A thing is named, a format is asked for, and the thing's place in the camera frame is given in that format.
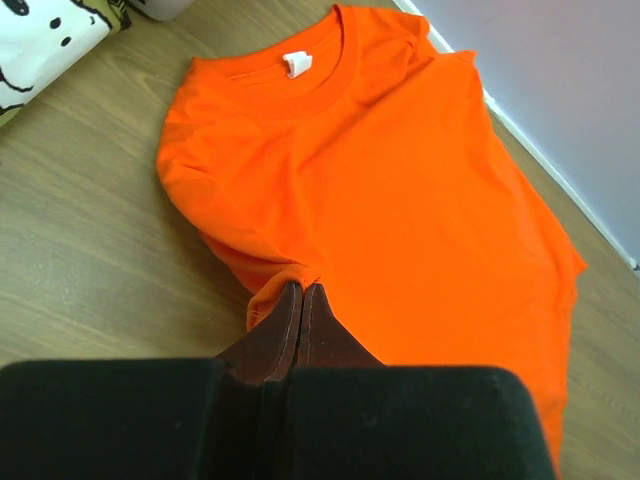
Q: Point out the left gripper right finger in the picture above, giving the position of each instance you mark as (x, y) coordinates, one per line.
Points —
(323, 341)

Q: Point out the orange t shirt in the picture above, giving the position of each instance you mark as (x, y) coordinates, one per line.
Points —
(356, 156)

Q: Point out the olive green snoopy t shirt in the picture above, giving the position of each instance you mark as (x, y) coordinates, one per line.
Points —
(41, 39)

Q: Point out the white plastic laundry basket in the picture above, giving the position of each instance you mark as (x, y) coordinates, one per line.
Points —
(160, 10)

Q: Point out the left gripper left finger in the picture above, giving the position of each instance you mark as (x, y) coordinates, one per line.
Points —
(267, 350)

